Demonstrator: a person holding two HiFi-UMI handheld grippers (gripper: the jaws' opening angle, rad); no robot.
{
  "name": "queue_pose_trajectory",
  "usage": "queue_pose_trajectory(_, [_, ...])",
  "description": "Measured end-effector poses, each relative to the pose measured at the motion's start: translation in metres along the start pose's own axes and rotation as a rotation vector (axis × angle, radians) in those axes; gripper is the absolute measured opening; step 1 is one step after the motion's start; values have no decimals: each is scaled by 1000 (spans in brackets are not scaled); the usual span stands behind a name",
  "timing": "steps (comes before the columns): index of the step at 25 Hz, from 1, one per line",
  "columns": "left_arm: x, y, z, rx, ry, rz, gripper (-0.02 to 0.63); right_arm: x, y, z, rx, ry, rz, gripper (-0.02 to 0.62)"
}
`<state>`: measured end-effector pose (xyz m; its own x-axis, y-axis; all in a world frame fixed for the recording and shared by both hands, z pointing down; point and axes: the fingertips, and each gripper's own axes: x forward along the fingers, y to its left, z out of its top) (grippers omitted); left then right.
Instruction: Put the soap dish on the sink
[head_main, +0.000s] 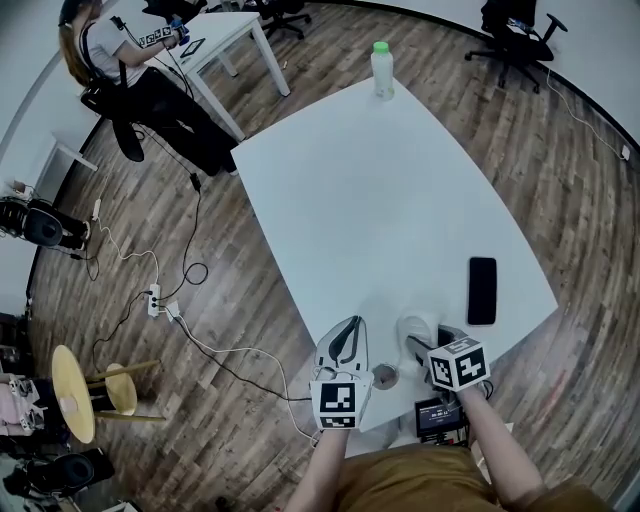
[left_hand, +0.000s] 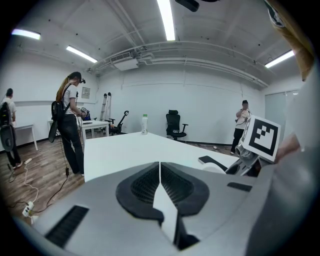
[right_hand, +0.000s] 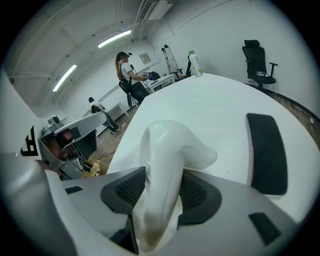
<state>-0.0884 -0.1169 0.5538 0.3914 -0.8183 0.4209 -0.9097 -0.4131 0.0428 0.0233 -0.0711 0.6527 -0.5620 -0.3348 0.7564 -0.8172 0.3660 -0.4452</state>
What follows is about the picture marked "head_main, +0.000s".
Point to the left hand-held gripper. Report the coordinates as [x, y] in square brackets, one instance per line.
[337, 405]

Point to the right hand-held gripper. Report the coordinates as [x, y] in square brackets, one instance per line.
[457, 367]

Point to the person's left forearm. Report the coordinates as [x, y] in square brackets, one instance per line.
[320, 465]

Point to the person's right forearm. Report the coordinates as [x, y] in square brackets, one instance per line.
[495, 450]

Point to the black smartphone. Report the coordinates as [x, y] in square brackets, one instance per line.
[482, 292]

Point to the black display device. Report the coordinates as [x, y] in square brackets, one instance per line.
[437, 417]

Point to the person's mustard shirt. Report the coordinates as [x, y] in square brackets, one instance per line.
[410, 480]

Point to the white plug adapter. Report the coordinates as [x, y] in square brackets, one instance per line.
[172, 310]

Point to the white power strip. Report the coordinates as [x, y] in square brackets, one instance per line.
[154, 300]

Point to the round wooden side table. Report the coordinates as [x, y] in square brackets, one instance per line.
[75, 395]

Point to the clear bottle with green cap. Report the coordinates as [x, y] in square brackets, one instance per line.
[382, 70]

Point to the black bag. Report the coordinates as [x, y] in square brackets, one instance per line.
[75, 470]

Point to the black high-back office chair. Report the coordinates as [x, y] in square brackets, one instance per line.
[525, 47]

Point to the small white blue packet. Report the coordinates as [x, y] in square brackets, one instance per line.
[519, 24]

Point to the pink cloth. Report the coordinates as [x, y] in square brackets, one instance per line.
[12, 410]

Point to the long white table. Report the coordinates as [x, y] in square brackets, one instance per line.
[225, 35]

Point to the black office chair tilted headrest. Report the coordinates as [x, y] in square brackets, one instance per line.
[285, 17]

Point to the black tablet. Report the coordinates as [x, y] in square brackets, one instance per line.
[192, 47]

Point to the small white table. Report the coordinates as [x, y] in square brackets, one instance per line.
[65, 145]

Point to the black low office chair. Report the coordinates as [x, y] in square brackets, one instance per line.
[175, 7]

